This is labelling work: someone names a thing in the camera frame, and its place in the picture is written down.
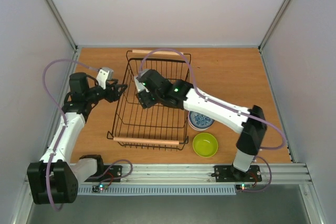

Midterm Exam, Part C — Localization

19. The left small circuit board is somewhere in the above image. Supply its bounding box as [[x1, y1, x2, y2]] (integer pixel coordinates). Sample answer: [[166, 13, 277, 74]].
[[91, 184, 109, 193]]

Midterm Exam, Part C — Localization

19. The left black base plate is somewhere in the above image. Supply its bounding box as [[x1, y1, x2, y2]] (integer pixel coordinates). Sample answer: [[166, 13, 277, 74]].
[[74, 164, 123, 183]]

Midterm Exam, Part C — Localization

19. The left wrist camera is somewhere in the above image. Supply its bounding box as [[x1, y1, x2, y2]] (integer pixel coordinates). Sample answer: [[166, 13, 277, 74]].
[[96, 67, 114, 89]]

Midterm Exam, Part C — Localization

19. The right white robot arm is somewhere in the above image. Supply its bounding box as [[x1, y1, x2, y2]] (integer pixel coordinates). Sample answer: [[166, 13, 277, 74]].
[[134, 69, 267, 181]]

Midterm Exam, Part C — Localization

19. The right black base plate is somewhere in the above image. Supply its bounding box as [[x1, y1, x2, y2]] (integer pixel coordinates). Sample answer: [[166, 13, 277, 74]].
[[211, 165, 262, 183]]

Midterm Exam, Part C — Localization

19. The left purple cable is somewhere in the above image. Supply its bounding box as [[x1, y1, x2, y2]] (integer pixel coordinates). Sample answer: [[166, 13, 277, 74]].
[[43, 59, 100, 212]]

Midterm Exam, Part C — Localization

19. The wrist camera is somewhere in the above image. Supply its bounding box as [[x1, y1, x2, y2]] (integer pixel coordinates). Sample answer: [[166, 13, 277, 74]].
[[96, 67, 114, 89], [134, 69, 149, 93]]

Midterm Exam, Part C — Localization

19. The grey slotted cable duct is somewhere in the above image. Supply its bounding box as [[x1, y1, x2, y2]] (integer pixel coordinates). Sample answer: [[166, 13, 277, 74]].
[[78, 185, 236, 196]]

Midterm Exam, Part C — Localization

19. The right small circuit board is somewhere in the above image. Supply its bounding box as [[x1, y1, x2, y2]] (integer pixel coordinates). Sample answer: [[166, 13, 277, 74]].
[[236, 183, 257, 191]]

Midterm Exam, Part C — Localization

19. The blue floral white bowl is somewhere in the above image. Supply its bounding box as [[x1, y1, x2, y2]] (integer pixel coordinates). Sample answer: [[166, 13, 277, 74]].
[[188, 111, 214, 131]]

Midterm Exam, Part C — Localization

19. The black wire dish rack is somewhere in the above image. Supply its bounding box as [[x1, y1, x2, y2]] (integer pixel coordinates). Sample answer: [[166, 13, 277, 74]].
[[107, 50, 189, 151]]

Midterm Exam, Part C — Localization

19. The aluminium mounting rail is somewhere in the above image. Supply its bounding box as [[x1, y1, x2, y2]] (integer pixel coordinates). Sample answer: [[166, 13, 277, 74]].
[[25, 163, 313, 184]]

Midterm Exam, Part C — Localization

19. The green plastic bowl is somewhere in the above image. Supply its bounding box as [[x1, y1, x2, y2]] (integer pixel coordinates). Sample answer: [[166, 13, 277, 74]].
[[192, 132, 218, 158]]

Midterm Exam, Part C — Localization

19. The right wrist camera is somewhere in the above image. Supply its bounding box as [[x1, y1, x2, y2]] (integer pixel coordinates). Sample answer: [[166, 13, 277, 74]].
[[134, 69, 149, 93]]

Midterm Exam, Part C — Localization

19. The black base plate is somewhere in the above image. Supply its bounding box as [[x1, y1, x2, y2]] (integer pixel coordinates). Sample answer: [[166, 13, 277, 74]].
[[74, 164, 123, 183], [211, 165, 262, 183]]

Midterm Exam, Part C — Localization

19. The small circuit board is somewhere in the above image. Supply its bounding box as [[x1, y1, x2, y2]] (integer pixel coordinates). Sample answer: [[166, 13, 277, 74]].
[[91, 184, 109, 193], [236, 183, 257, 191]]

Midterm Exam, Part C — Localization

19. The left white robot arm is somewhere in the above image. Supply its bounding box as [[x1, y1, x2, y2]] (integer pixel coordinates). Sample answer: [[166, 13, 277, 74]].
[[27, 68, 128, 206]]

